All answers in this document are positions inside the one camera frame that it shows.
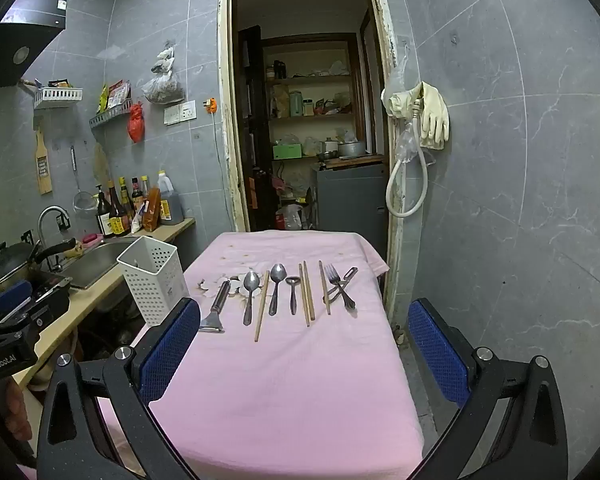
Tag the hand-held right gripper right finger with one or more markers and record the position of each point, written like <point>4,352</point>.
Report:
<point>437,350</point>

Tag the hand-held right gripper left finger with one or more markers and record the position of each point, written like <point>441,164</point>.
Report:
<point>170,350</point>

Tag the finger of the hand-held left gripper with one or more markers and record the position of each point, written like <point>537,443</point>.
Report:
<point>12,296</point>
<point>52,310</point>

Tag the white perforated utensil basket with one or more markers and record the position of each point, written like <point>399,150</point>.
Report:
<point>150,285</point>

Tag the wooden chopstick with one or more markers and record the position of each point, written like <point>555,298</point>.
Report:
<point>304,295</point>
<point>324,287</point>
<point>261,307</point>
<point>308,290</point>

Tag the steel spoon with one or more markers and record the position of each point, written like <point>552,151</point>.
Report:
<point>251,282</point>
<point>278,274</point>

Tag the slim steel peeler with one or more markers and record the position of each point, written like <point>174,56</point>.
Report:
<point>351,274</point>

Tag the steel fork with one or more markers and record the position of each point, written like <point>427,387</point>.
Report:
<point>333,274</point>

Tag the small steel scoop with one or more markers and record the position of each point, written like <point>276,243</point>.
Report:
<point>293,300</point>

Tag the person's left hand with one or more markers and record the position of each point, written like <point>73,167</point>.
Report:
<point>7,410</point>

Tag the black wok with lid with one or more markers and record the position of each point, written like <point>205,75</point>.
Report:
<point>5,265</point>

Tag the beige kitchen counter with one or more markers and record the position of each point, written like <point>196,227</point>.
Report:
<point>87,302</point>

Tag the steel sink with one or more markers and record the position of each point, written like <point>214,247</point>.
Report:
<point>95,260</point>

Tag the pink soap dish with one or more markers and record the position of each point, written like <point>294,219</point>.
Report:
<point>92,238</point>

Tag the chrome faucet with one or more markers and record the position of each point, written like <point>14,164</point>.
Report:
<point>45,212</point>

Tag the dark pump bottle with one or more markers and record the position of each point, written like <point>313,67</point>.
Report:
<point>103,217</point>

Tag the dark sauce bottle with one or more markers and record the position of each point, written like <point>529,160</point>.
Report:
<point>117,220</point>

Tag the steel strainer ladle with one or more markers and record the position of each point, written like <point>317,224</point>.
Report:
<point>84,202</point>

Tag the pink flowered tablecloth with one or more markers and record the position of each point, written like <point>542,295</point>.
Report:
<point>290,385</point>

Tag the wooden cutting paddle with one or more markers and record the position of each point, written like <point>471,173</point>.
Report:
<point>42,170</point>

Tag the yellow cap sauce bottle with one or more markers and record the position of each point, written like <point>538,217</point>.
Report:
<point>126,200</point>

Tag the orange seasoning packet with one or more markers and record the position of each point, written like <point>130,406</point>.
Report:
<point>151,210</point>

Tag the black cap sauce bottle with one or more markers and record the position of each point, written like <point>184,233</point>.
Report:
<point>137,192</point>

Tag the beige hanging bag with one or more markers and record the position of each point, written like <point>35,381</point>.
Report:
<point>101,165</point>

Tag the grey cabinet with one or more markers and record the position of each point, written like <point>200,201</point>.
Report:
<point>350,205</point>

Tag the white and red bag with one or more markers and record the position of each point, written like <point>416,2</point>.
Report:
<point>290,217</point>

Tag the red plastic bag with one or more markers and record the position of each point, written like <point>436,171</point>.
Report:
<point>136,125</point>

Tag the wooden board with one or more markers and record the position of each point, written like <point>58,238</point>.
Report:
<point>355,161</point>

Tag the clear hanging plastic bag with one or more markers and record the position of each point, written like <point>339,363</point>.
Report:
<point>409,142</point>

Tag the yellow seasoning packet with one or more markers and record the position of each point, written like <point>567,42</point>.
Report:
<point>102,99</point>

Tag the metal pot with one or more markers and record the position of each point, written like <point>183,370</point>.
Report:
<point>351,149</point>

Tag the red seasoning packet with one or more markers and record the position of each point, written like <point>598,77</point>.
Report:
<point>118,92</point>

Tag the green box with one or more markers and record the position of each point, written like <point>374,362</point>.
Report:
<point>287,151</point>

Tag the cream rubber glove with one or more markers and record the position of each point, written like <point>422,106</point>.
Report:
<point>435,115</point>
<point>400,102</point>

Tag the clear bag of dried goods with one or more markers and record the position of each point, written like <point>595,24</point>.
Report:
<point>163,89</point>

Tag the orange plug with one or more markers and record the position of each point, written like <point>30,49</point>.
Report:
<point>210,105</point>

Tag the dark wooden door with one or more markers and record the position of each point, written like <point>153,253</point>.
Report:
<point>250,110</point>

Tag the black range hood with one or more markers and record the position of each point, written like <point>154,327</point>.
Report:
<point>15,35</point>

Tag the small white plastic bag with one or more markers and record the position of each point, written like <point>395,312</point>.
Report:
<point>164,62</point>

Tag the green canister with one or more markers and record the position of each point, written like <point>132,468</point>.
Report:
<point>295,104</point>

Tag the wooden shelf unit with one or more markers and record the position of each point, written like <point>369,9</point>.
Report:
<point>310,80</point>

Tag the metal wall shelf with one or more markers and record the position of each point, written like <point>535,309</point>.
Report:
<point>110,116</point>

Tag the white wall rack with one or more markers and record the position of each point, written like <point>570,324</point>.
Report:
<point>57,96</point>

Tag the white wall socket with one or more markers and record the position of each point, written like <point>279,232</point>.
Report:
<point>180,113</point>

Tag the white door frame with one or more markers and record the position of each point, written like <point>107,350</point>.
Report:
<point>226,110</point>

